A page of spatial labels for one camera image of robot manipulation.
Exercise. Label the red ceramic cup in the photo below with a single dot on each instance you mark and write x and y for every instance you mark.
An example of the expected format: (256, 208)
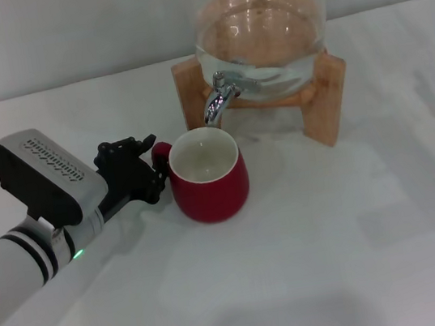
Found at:
(215, 200)

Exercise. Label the chrome faucet tap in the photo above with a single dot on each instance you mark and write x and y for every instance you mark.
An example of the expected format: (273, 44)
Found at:
(215, 104)

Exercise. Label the wooden dispenser stand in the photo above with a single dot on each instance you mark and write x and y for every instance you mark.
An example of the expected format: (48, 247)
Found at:
(323, 114)

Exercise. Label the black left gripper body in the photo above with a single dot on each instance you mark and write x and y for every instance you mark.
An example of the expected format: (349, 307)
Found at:
(125, 172)

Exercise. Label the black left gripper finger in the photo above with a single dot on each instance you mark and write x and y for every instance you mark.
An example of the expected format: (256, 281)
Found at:
(161, 173)
(147, 144)

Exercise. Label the glass water dispenser jar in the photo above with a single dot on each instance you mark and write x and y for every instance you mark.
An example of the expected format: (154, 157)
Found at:
(262, 21)

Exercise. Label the black silver wrist camera box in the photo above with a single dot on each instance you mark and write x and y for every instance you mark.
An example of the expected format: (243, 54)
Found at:
(51, 171)

